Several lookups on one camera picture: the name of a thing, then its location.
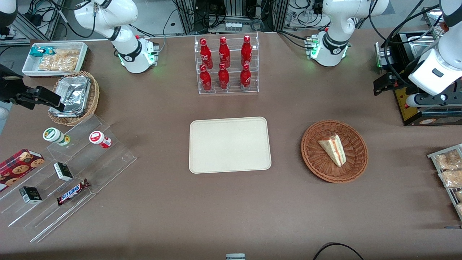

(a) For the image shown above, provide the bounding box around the black cable loop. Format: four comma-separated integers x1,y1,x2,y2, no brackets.
312,242,365,260

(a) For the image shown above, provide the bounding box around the teal snack packet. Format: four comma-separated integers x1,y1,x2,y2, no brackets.
29,46,57,58

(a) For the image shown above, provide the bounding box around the red lid white cup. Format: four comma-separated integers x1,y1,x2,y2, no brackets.
89,131,112,149

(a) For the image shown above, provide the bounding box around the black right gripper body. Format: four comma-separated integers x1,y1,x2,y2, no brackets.
0,64,26,105

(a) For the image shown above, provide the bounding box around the clear acrylic stepped shelf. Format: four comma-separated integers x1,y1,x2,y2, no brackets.
0,115,137,243

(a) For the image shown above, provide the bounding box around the green lid white cup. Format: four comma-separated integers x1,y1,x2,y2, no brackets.
43,127,71,147

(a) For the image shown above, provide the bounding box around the small black face box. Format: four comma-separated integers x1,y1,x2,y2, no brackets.
19,186,43,204

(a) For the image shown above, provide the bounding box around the snickers chocolate bar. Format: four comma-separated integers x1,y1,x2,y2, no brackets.
56,179,91,206

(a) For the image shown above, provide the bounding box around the clear bag of pastry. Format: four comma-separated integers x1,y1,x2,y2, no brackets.
438,170,462,189
433,149,462,171

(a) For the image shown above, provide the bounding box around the red cola bottle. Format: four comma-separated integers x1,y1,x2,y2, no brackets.
200,64,213,92
218,63,230,90
218,36,231,69
200,38,214,69
241,35,253,66
240,63,252,91

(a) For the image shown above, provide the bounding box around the small black box white side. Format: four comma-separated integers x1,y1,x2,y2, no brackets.
53,162,74,182

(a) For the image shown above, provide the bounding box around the light tan wicker basket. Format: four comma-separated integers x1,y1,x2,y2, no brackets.
48,71,100,126

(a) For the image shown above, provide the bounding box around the aluminium foil container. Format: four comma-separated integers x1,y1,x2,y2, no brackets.
49,75,91,117

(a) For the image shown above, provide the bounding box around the triangular wrapped sandwich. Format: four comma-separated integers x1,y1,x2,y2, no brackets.
317,134,347,168

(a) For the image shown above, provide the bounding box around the tray with bagged snacks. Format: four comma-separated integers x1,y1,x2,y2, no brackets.
427,144,462,221

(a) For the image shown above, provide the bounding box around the aluminium profile frame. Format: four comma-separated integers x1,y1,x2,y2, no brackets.
173,0,291,35

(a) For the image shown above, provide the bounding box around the clear acrylic bottle rack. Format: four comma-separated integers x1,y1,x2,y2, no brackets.
194,32,260,95

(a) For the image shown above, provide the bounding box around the brown round wicker basket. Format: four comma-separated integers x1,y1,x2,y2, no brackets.
301,120,369,183

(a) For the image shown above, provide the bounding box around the white rectangular snack tray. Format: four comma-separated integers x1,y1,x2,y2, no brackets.
22,42,89,78

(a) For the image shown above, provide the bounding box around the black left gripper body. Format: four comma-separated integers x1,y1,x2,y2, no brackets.
395,69,415,90

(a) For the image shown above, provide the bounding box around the clear bag of chips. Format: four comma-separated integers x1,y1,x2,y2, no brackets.
38,48,80,72

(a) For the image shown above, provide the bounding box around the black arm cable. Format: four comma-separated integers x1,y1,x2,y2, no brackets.
368,0,441,87

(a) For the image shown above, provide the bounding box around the beige plastic serving tray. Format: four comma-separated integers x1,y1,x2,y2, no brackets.
189,116,272,174

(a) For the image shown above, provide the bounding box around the red plaid cookie box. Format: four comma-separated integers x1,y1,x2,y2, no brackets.
0,148,45,192

